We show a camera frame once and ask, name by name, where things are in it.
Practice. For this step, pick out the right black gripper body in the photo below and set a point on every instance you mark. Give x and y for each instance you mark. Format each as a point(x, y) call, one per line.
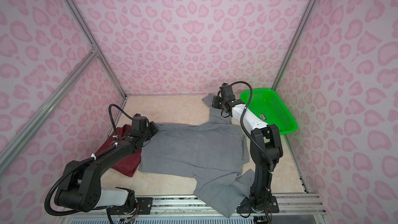
point(219, 103)

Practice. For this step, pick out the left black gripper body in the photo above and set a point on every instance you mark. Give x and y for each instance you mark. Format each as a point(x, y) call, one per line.
point(151, 130)

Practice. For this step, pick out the grey long sleeve shirt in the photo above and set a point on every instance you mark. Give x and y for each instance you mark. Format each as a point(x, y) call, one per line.
point(212, 153)

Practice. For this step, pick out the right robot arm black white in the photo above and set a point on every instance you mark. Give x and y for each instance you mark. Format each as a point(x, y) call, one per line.
point(265, 150)

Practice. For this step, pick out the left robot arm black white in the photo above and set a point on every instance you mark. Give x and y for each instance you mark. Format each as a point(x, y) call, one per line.
point(79, 188)

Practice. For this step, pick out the green plastic basket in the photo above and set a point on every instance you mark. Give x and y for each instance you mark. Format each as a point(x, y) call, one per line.
point(266, 107)

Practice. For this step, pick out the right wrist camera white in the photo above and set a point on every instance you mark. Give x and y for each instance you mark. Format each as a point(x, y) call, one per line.
point(226, 92)

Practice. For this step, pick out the left aluminium frame diagonal strut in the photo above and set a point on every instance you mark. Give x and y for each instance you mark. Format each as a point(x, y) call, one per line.
point(20, 141)

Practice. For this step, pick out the left rear aluminium frame post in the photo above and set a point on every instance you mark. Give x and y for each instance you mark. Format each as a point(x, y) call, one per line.
point(88, 34)

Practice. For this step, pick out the aluminium frame post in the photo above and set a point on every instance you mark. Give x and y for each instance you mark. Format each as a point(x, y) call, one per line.
point(299, 30)
point(88, 34)

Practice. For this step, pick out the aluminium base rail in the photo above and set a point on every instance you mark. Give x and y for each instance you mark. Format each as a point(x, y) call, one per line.
point(290, 208)

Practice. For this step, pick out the right rear aluminium frame post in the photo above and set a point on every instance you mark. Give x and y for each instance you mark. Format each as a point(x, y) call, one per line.
point(299, 30)

